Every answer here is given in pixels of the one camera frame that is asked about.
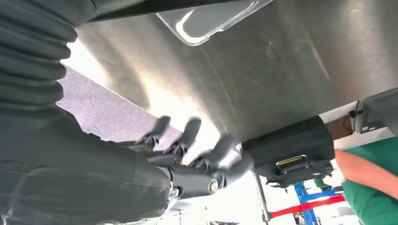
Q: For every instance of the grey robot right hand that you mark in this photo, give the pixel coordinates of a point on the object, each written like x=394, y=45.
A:
x=77, y=180

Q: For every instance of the stainless steel workbench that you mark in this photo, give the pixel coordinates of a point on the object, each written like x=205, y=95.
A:
x=280, y=77

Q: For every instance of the machined aluminium plate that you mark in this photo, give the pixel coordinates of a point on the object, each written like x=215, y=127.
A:
x=211, y=21

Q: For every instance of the black tool case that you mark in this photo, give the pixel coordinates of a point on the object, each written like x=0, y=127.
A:
x=289, y=143

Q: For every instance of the blue metal stand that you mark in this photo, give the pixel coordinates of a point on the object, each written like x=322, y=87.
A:
x=303, y=189

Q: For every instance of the small brown box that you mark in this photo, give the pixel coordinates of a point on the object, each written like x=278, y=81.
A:
x=337, y=129

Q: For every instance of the white table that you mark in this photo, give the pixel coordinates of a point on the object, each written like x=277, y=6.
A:
x=357, y=141

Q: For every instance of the person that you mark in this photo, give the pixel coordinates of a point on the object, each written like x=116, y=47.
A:
x=373, y=211

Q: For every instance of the grey metal device case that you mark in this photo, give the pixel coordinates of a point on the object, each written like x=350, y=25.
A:
x=379, y=111

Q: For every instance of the steel post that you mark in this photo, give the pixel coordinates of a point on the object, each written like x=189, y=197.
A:
x=261, y=195

